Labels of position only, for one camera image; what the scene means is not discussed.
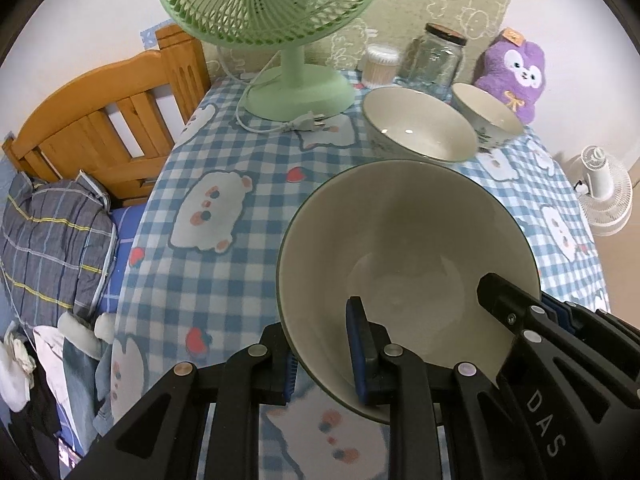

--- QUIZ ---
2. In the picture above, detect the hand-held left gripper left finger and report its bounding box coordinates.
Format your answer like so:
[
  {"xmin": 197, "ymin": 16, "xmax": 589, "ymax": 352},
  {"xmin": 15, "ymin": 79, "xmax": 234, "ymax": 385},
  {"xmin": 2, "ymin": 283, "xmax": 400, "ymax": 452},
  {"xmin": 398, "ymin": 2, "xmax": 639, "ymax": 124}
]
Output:
[{"xmin": 65, "ymin": 322, "xmax": 301, "ymax": 480}]

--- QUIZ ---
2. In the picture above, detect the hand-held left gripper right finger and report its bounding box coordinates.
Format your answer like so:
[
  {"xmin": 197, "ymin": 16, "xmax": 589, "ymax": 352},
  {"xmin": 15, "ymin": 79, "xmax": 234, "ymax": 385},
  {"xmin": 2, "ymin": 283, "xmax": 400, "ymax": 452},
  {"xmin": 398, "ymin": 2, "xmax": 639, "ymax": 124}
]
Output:
[{"xmin": 346, "ymin": 297, "xmax": 531, "ymax": 480}]

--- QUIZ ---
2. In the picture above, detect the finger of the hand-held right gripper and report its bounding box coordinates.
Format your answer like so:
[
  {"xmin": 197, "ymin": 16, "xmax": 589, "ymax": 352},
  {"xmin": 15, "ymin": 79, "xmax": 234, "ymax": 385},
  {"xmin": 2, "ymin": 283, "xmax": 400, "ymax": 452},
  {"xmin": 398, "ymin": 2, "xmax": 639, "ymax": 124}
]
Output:
[
  {"xmin": 477, "ymin": 272, "xmax": 546, "ymax": 333},
  {"xmin": 542, "ymin": 294, "xmax": 640, "ymax": 356}
]

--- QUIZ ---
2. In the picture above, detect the cream floral bowl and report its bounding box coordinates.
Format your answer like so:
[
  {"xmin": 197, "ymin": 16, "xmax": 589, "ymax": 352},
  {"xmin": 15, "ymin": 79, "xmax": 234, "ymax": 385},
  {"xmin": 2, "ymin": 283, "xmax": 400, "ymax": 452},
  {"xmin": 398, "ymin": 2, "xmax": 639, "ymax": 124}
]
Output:
[
  {"xmin": 362, "ymin": 86, "xmax": 479, "ymax": 163},
  {"xmin": 451, "ymin": 82, "xmax": 526, "ymax": 153},
  {"xmin": 276, "ymin": 160, "xmax": 542, "ymax": 423}
]

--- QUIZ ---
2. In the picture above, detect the blue checkered tablecloth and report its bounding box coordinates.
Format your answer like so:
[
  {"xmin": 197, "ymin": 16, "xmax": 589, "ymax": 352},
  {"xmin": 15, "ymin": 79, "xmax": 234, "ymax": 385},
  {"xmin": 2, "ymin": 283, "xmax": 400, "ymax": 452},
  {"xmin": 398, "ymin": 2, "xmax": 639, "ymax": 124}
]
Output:
[{"xmin": 85, "ymin": 67, "xmax": 612, "ymax": 480}]

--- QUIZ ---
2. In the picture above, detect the white standing fan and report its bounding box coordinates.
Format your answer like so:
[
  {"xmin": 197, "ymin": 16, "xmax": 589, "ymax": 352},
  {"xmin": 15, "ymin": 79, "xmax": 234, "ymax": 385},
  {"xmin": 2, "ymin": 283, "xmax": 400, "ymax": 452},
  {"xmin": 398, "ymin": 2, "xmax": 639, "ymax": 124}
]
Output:
[{"xmin": 572, "ymin": 144, "xmax": 633, "ymax": 237}]

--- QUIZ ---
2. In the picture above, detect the denim cloth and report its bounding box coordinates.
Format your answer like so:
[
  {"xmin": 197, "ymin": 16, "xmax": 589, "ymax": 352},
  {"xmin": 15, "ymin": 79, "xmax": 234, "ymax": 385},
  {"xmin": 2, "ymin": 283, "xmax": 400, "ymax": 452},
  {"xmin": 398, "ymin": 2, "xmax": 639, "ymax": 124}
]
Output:
[{"xmin": 62, "ymin": 345, "xmax": 118, "ymax": 436}]

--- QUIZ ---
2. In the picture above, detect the white fluffy cloth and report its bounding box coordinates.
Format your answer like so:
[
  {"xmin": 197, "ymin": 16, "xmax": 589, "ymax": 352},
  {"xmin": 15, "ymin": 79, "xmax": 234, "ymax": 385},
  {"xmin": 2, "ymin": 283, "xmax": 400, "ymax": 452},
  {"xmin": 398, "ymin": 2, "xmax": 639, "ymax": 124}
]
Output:
[{"xmin": 57, "ymin": 310, "xmax": 117, "ymax": 358}]

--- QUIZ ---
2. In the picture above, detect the blue bed sheet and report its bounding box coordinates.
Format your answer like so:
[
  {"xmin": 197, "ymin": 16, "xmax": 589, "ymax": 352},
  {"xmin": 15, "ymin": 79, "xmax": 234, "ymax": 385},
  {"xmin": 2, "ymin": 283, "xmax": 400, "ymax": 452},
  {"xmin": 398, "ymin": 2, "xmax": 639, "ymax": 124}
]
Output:
[{"xmin": 95, "ymin": 204, "xmax": 151, "ymax": 321}]

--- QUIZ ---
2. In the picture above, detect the purple plush toy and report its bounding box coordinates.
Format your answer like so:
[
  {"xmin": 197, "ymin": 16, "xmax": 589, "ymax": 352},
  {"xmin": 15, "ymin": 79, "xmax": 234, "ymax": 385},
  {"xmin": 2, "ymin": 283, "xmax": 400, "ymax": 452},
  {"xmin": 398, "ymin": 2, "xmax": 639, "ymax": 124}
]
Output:
[{"xmin": 472, "ymin": 27, "xmax": 548, "ymax": 126}]

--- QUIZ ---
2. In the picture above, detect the glass jar with black lid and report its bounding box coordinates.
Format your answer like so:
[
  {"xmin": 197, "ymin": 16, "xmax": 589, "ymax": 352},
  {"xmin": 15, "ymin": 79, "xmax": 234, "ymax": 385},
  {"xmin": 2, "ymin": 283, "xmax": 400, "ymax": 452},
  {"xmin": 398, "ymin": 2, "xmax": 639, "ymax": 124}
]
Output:
[{"xmin": 400, "ymin": 22, "xmax": 468, "ymax": 96}]

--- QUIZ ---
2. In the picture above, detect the green desk fan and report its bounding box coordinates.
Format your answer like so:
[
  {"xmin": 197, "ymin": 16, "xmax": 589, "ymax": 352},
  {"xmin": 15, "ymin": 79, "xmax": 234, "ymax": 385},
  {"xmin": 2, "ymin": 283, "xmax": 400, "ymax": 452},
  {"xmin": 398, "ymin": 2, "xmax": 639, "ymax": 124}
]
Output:
[{"xmin": 156, "ymin": 0, "xmax": 387, "ymax": 122}]

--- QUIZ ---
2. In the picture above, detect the cotton swab container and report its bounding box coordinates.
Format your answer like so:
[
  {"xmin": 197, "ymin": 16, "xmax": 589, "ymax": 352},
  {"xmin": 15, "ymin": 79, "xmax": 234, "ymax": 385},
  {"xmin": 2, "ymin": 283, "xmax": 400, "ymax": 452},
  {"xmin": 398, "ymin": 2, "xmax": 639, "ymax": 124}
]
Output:
[{"xmin": 361, "ymin": 44, "xmax": 401, "ymax": 87}]

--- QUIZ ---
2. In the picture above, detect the striped grey cushion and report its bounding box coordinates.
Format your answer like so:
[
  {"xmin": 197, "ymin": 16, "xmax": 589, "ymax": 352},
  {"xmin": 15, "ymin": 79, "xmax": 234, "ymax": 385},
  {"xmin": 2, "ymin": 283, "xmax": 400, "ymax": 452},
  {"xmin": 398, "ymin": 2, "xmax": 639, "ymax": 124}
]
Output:
[{"xmin": 0, "ymin": 170, "xmax": 118, "ymax": 331}]

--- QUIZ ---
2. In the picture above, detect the wooden bed headboard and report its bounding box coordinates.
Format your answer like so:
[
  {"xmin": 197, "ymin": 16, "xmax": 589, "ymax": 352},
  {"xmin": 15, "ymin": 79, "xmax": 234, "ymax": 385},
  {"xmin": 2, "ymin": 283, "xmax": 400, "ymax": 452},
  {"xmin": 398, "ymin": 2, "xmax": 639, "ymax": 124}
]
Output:
[{"xmin": 1, "ymin": 24, "xmax": 213, "ymax": 208}]

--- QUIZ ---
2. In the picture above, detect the white fan power cord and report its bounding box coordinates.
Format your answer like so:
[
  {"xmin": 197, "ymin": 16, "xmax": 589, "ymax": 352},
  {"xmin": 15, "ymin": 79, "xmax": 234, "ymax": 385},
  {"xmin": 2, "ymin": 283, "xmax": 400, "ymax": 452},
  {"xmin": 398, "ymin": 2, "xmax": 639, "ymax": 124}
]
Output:
[{"xmin": 216, "ymin": 45, "xmax": 327, "ymax": 134}]

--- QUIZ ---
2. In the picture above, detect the green cartoon wall mat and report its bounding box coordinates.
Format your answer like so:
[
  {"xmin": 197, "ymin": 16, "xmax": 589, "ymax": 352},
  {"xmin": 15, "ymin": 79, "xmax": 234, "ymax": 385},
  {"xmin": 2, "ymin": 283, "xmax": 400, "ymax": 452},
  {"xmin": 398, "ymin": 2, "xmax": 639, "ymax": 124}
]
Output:
[{"xmin": 310, "ymin": 0, "xmax": 513, "ymax": 86}]

